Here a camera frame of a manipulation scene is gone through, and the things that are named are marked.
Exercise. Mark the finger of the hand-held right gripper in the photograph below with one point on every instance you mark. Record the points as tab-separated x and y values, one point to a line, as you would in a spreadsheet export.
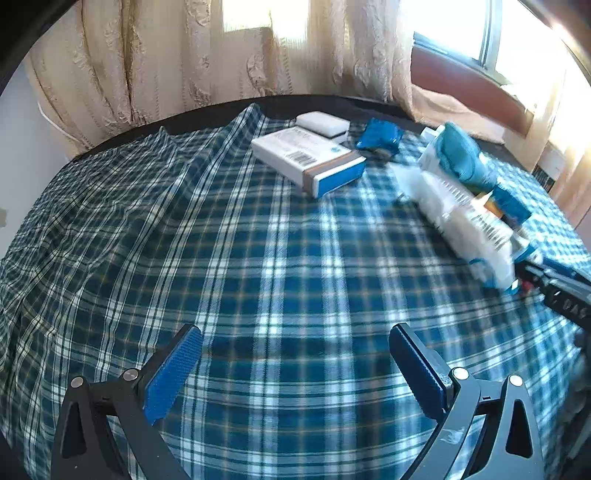
533	277

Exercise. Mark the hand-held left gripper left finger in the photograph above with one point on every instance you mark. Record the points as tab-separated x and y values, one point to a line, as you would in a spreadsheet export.
171	374

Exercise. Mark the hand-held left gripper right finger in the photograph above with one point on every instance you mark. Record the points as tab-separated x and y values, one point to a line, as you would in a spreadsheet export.
418	369

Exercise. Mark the blue snack packet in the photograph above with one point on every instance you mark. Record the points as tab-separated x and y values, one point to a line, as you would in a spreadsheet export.
510	203
378	134

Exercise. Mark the orange and yellow block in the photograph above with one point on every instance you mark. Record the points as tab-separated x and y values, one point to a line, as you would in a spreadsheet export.
485	203

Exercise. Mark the white plastic packet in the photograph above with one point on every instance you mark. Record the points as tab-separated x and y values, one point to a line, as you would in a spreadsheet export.
461	221

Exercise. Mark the teal plastic bag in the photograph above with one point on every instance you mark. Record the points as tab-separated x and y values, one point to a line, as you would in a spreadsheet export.
457	152

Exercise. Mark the white and blue medicine box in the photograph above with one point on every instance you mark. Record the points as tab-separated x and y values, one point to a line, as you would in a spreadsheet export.
295	152

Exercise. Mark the small white case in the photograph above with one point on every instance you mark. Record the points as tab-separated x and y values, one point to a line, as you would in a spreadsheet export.
321	122

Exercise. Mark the person's right hand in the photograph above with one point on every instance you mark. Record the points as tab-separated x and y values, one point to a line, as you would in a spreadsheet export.
584	369

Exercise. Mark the cream embossed curtain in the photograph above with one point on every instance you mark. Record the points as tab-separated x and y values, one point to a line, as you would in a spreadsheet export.
161	60
577	184

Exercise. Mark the blue plaid bed sheet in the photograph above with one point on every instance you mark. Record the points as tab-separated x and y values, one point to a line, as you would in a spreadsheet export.
277	258

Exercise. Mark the brown wooden window sill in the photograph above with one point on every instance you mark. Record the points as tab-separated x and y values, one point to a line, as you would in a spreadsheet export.
461	83

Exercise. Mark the window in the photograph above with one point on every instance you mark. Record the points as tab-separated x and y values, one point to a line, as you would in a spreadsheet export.
461	23

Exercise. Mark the black mattress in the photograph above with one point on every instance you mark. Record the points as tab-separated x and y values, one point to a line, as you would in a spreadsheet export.
286	102

